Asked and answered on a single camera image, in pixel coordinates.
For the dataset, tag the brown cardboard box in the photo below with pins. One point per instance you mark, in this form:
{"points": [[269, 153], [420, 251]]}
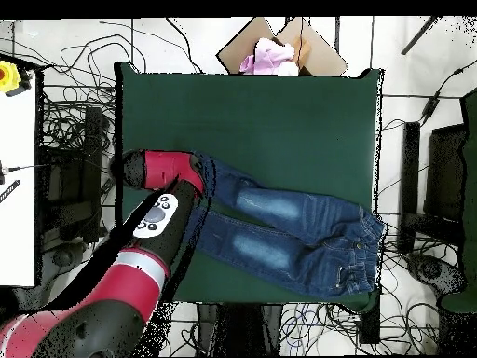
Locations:
{"points": [[238, 48]]}

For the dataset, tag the blue denim jeans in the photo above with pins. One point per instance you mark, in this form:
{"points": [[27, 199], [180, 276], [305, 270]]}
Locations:
{"points": [[298, 242]]}

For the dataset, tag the white table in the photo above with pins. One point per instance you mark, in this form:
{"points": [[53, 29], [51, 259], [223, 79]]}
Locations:
{"points": [[16, 223]]}

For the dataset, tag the pink cloth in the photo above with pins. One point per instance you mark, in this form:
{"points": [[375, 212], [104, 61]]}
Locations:
{"points": [[268, 56]]}

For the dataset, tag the black stand beside table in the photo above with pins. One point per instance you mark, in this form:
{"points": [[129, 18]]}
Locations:
{"points": [[369, 328]]}

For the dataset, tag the dark green table cloth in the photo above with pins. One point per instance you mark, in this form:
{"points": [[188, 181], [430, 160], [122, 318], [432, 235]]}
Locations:
{"points": [[242, 112]]}

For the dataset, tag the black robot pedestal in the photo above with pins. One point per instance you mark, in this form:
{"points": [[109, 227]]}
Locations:
{"points": [[242, 332]]}

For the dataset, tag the black equipment rack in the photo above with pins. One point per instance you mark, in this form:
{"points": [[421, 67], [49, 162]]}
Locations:
{"points": [[93, 149]]}

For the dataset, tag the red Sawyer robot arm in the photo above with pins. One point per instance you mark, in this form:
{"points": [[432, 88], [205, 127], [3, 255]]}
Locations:
{"points": [[111, 291]]}

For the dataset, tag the yellow emergency stop button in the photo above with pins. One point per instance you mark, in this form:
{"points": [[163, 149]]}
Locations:
{"points": [[9, 76]]}

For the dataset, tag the black rod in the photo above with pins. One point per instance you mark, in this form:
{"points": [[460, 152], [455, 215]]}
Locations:
{"points": [[417, 36]]}

